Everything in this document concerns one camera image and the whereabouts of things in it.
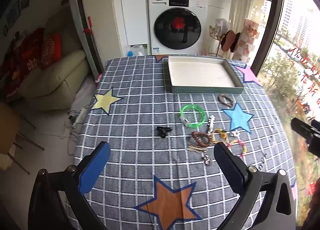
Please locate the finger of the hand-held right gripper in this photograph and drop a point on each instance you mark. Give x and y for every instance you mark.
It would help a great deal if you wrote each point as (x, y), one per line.
(303, 127)
(315, 148)

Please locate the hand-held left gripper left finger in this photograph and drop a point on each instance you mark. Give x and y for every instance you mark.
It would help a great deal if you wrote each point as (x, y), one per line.
(94, 168)

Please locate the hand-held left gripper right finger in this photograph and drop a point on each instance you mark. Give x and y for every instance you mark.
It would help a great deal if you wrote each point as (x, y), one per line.
(229, 167)

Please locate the beige hair clip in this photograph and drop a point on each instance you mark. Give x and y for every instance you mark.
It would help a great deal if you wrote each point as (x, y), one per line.
(197, 148)

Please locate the green translucent bangle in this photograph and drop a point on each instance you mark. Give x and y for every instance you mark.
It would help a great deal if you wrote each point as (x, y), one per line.
(198, 107)

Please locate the grey shallow tray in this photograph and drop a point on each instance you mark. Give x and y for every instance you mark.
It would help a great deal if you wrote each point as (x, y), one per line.
(200, 75)

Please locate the silver charm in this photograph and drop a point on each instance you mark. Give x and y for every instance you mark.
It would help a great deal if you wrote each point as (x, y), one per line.
(207, 159)

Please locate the small silver clasp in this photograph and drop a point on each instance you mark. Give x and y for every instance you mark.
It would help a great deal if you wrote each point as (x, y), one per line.
(234, 133)

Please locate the silver hair clip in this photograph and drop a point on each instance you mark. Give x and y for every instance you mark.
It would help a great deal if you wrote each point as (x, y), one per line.
(211, 122)

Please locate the white power strip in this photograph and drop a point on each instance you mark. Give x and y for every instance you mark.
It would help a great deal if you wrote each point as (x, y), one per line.
(80, 116)

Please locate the grey checked star tablecloth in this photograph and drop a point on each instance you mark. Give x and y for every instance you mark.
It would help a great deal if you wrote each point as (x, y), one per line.
(140, 110)

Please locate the black hair clip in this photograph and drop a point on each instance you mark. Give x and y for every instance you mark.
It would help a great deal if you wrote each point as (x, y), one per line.
(163, 131)

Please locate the wooden chair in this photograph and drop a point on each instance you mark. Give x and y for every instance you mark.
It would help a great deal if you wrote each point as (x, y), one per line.
(8, 130)

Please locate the cream leather sofa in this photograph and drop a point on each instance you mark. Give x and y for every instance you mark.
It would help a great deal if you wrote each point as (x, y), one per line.
(62, 77)

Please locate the brown round pads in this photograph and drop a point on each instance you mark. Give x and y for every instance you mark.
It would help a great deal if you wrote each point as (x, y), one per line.
(230, 41)

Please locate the white detergent bottle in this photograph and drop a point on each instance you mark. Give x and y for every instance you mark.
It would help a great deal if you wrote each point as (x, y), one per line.
(138, 50)

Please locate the red embroidered cushion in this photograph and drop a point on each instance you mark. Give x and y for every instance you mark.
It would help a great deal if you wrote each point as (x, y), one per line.
(50, 50)

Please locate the red printed blanket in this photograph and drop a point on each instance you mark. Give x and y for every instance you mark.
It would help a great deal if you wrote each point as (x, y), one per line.
(20, 60)

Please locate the white front-load washing machine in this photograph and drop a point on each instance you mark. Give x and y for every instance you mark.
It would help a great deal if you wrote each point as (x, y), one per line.
(177, 27)

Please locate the white tall cabinet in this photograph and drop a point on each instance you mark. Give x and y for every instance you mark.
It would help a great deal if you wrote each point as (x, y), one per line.
(133, 7)

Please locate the dark window frame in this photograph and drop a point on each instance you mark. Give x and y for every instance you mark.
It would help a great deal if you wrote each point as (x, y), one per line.
(268, 20)

